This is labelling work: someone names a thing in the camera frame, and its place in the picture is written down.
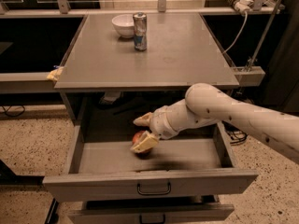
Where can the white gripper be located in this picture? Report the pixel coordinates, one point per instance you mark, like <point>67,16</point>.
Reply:
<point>161,122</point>

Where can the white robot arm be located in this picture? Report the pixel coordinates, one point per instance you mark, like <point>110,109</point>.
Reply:
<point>204,105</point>

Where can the white bowl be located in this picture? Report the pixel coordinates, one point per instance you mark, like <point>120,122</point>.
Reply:
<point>124,25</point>

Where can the red apple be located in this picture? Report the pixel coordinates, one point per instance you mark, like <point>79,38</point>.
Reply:
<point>135,139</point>

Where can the silver blue drink can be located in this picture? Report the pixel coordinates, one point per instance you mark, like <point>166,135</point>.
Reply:
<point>140,31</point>

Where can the white power strip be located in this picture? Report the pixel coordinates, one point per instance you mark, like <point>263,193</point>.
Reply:
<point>241,6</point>

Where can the yellow sponge cloth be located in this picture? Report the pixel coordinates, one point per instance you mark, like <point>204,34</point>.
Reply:
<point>55,74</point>

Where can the black drawer handle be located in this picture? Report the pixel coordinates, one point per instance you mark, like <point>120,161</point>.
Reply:
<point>152,219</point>
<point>153,190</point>

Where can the black top drawer handle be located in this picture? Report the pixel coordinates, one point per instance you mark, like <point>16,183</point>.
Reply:
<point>153,190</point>

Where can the open grey top drawer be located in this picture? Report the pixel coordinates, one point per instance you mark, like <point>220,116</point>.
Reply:
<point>197,162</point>

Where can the grey cabinet counter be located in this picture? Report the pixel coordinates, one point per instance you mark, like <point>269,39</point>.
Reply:
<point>180,52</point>

